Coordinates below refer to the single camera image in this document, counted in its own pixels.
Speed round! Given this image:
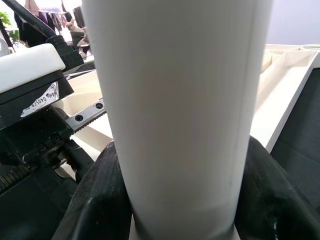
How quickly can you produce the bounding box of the small pale dog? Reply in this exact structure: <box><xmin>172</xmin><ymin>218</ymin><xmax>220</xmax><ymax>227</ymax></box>
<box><xmin>65</xmin><ymin>17</ymin><xmax>86</xmax><ymax>33</ymax></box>

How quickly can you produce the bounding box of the green leafy plant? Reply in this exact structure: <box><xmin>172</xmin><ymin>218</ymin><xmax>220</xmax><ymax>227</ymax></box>
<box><xmin>0</xmin><ymin>11</ymin><xmax>20</xmax><ymax>50</ymax></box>

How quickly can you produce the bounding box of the white tapered plastic table leg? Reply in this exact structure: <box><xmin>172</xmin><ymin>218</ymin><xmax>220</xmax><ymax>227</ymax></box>
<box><xmin>81</xmin><ymin>0</ymin><xmax>273</xmax><ymax>240</ymax></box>

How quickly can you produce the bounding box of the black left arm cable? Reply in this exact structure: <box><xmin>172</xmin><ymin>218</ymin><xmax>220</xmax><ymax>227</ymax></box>
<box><xmin>0</xmin><ymin>0</ymin><xmax>85</xmax><ymax>68</ymax></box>

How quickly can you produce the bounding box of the black quilted bench cover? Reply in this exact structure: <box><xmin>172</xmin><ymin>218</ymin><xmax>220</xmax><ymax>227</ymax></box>
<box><xmin>61</xmin><ymin>58</ymin><xmax>320</xmax><ymax>208</ymax></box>

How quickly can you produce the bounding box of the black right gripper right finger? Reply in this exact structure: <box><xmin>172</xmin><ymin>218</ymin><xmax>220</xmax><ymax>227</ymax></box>
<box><xmin>233</xmin><ymin>136</ymin><xmax>320</xmax><ymax>240</ymax></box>

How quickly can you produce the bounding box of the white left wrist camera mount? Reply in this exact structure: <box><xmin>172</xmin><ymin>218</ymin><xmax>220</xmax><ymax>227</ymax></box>
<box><xmin>0</xmin><ymin>42</ymin><xmax>67</xmax><ymax>95</ymax></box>

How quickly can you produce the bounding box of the white ribbed plastic table top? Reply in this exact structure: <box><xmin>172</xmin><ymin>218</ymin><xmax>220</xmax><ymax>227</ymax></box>
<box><xmin>53</xmin><ymin>43</ymin><xmax>320</xmax><ymax>181</ymax></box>

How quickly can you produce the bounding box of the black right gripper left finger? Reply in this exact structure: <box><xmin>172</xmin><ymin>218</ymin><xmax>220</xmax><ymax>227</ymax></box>
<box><xmin>51</xmin><ymin>139</ymin><xmax>137</xmax><ymax>240</ymax></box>

